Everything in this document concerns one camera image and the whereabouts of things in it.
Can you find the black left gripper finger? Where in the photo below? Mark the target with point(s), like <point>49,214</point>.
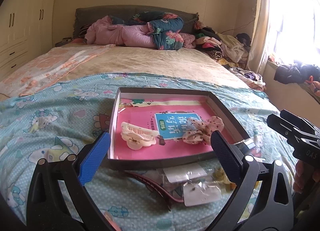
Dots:
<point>285,128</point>
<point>301,123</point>

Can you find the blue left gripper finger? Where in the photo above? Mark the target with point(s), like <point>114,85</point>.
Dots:
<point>228,157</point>
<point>94,157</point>

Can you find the polka dot sheer scrunchie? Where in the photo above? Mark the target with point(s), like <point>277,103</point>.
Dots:
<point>199,131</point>

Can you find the earring card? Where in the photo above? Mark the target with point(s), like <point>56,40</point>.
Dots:
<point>201,192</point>

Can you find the cream claw hair clip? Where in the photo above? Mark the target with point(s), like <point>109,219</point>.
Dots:
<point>137,137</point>

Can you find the dark red banana hair clip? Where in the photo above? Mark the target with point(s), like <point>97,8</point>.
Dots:
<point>169,199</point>

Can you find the person's right hand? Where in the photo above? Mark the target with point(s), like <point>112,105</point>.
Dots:
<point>299,180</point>

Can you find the dark clothes on windowsill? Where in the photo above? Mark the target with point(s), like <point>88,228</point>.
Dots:
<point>299,73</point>

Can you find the hello kitty blue quilt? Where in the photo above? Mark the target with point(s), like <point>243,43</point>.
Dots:
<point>59,120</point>

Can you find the pink book with blue label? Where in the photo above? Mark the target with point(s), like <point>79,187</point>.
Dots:
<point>168,115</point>

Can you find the dark cardboard tray box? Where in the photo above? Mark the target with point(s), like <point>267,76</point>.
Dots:
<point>245,143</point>

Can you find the cream curtain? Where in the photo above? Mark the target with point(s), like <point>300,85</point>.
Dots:
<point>257,58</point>

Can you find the pile of clothes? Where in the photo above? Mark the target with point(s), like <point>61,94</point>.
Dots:
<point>229,51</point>

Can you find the peach floral blanket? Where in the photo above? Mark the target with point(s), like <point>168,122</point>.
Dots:
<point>49,68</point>

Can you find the beige bed blanket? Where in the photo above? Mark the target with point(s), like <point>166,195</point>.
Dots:
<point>184,63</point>

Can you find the pink quilted comforter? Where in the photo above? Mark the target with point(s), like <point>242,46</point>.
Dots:
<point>103,32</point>

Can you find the grey upholstered headboard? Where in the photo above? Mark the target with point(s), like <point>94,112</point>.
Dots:
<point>88,15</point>

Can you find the cream built-in wardrobe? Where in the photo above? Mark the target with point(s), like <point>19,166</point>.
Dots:
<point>26,32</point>

